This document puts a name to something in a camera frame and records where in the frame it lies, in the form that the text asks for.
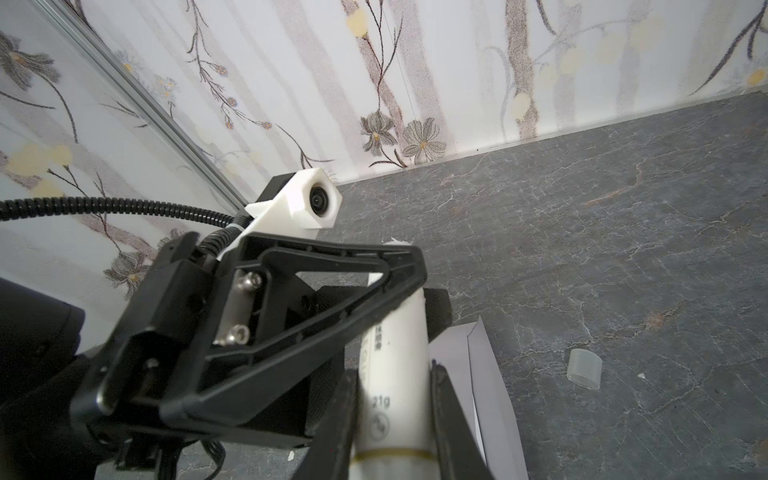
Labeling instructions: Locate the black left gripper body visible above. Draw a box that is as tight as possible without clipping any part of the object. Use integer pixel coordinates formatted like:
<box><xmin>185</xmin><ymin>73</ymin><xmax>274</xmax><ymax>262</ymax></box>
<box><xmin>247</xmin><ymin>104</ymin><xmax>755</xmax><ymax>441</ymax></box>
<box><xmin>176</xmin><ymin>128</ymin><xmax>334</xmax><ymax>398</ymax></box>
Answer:
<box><xmin>70</xmin><ymin>232</ymin><xmax>344</xmax><ymax>446</ymax></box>

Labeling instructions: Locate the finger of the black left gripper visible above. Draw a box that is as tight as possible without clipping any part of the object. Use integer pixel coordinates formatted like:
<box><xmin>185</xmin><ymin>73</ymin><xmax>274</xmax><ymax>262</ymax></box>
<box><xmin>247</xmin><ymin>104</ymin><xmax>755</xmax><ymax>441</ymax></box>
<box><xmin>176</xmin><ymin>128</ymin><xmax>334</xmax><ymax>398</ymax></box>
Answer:
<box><xmin>159</xmin><ymin>234</ymin><xmax>427</xmax><ymax>423</ymax></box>
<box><xmin>299</xmin><ymin>286</ymin><xmax>453</xmax><ymax>336</ymax></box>

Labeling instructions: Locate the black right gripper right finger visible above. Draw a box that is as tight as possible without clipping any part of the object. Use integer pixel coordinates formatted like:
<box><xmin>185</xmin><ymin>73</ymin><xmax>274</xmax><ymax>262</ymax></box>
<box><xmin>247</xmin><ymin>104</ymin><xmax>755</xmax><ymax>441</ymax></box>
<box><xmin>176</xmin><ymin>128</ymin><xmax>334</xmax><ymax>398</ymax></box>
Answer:
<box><xmin>430</xmin><ymin>361</ymin><xmax>493</xmax><ymax>480</ymax></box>

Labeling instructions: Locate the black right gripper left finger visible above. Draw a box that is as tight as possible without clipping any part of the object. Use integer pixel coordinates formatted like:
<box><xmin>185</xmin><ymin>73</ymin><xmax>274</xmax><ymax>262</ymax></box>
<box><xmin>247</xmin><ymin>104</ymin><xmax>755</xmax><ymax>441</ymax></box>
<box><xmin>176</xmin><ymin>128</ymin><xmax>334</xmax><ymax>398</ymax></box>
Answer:
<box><xmin>292</xmin><ymin>370</ymin><xmax>359</xmax><ymax>480</ymax></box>

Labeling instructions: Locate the grey paper envelope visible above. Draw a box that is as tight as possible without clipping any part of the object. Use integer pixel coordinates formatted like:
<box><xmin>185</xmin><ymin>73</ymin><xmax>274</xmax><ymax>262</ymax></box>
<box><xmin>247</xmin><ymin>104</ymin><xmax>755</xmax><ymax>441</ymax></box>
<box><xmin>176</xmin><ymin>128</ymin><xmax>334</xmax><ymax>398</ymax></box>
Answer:
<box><xmin>429</xmin><ymin>320</ymin><xmax>528</xmax><ymax>479</ymax></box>

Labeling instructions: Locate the white glue stick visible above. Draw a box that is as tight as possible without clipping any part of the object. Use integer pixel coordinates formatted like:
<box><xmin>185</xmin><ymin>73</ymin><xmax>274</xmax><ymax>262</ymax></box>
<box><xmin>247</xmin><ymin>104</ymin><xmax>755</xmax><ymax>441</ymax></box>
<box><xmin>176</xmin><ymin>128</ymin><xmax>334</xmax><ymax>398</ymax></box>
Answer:
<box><xmin>349</xmin><ymin>288</ymin><xmax>440</xmax><ymax>479</ymax></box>

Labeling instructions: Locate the white glue stick cap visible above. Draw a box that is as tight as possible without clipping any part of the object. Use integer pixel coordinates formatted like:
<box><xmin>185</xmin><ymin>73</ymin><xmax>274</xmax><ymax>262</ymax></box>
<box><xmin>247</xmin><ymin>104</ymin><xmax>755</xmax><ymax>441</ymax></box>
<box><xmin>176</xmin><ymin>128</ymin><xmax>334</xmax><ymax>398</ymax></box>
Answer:
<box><xmin>566</xmin><ymin>348</ymin><xmax>603</xmax><ymax>390</ymax></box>

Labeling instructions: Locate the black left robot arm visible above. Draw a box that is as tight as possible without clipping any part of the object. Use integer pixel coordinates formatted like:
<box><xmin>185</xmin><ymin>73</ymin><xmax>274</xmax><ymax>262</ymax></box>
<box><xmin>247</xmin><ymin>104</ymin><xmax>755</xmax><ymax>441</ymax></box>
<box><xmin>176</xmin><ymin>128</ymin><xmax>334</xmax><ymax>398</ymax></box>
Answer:
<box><xmin>1</xmin><ymin>232</ymin><xmax>427</xmax><ymax>479</ymax></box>

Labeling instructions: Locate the black corrugated cable conduit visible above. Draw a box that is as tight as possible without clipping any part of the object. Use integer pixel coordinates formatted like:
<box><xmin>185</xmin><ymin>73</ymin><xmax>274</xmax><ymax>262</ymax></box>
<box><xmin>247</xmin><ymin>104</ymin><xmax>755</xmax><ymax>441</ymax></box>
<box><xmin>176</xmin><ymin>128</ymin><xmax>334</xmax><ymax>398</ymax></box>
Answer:
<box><xmin>0</xmin><ymin>196</ymin><xmax>253</xmax><ymax>256</ymax></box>

